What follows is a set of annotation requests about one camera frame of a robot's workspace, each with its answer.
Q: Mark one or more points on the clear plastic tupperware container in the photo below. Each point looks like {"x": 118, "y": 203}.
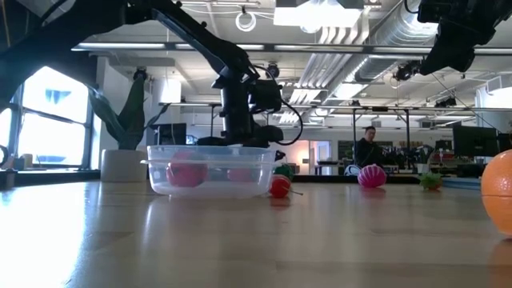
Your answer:
{"x": 212, "y": 191}

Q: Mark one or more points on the silver ceiling air duct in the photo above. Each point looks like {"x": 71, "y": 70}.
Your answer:
{"x": 400, "y": 32}

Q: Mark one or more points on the bright red toy cherry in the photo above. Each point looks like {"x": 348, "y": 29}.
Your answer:
{"x": 280, "y": 187}

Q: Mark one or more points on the green toy bell pepper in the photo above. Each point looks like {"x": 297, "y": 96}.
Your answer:
{"x": 286, "y": 169}

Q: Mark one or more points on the small green leafy toy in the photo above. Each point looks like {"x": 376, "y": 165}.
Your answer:
{"x": 430, "y": 181}

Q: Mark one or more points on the purple white striped toy onion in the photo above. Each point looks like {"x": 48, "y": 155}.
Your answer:
{"x": 372, "y": 177}

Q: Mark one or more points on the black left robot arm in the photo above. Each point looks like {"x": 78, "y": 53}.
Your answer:
{"x": 40, "y": 40}

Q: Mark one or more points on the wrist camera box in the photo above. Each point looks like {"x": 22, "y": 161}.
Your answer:
{"x": 266, "y": 96}
{"x": 429, "y": 11}

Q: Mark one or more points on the person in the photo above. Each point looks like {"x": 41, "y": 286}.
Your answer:
{"x": 368, "y": 152}

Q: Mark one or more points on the orange toy fruit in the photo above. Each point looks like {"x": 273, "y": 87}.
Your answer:
{"x": 498, "y": 192}

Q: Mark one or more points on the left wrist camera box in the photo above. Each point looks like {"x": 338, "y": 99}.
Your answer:
{"x": 266, "y": 96}

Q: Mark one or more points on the small dark monitor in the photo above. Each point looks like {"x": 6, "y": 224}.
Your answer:
{"x": 170, "y": 134}

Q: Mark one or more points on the white ceiling light panel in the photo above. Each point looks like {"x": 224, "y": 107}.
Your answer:
{"x": 318, "y": 14}

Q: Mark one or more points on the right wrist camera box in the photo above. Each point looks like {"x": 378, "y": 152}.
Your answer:
{"x": 429, "y": 11}

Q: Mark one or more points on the large black monitor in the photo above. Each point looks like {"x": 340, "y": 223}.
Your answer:
{"x": 475, "y": 144}

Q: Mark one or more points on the green plant in white pot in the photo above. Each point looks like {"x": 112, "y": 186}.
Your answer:
{"x": 124, "y": 166}

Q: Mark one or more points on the round red toy tomato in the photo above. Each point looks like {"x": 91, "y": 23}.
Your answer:
{"x": 241, "y": 175}

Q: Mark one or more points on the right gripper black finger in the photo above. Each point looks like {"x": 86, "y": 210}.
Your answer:
{"x": 456, "y": 54}

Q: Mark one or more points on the black aluminium table frame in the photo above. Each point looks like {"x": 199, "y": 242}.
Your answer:
{"x": 60, "y": 177}

